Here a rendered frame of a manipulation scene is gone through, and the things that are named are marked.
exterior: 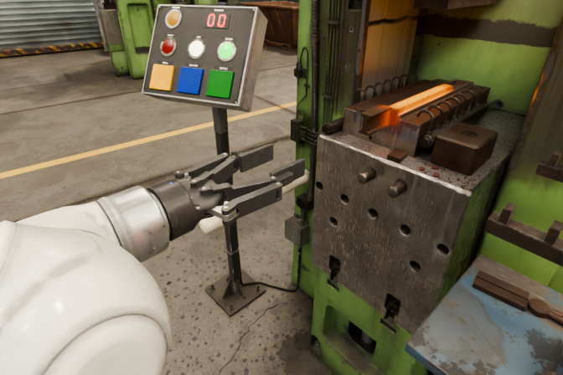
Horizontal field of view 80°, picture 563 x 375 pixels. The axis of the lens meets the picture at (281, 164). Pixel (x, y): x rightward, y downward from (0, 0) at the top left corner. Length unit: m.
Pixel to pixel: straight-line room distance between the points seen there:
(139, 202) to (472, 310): 0.57
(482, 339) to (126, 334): 0.57
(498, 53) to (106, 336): 1.16
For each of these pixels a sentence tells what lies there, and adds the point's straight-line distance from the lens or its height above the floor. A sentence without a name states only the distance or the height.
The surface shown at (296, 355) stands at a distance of 1.48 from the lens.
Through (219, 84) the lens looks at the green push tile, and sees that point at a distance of 0.98.
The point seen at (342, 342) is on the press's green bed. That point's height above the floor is 0.16.
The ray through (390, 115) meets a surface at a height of 1.00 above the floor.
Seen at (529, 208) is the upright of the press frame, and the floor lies 0.82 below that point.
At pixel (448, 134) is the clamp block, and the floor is 0.98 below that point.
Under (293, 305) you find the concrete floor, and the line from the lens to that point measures 1.62.
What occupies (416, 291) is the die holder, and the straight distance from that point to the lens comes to 0.91.
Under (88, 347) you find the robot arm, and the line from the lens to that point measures 0.22.
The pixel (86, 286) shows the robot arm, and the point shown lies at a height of 1.11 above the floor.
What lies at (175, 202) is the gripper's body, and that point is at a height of 1.02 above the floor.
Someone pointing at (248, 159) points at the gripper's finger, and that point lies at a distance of 0.56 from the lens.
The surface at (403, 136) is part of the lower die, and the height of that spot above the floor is 0.95.
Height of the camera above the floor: 1.26
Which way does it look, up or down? 28 degrees down
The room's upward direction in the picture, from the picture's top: straight up
